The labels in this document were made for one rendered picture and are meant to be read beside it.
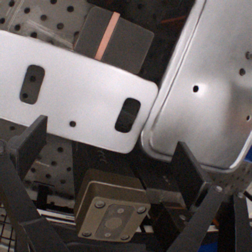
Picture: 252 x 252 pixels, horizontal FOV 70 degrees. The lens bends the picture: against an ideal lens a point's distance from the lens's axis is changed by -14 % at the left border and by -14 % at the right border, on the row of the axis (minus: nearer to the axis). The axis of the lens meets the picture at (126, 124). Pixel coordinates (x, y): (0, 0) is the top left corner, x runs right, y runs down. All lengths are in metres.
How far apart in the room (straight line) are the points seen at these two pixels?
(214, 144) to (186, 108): 0.09
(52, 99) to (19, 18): 0.35
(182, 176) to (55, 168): 0.49
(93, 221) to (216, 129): 0.22
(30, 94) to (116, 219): 0.40
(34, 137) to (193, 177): 0.13
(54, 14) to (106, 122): 0.36
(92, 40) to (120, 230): 0.24
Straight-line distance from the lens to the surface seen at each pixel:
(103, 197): 0.23
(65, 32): 0.53
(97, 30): 0.26
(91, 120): 0.25
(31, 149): 0.17
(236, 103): 0.34
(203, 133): 0.32
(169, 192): 0.34
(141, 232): 0.35
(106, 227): 0.27
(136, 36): 0.26
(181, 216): 0.34
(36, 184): 0.67
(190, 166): 0.18
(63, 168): 0.63
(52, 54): 0.23
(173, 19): 0.50
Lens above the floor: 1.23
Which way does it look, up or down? 64 degrees down
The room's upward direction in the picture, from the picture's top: 144 degrees clockwise
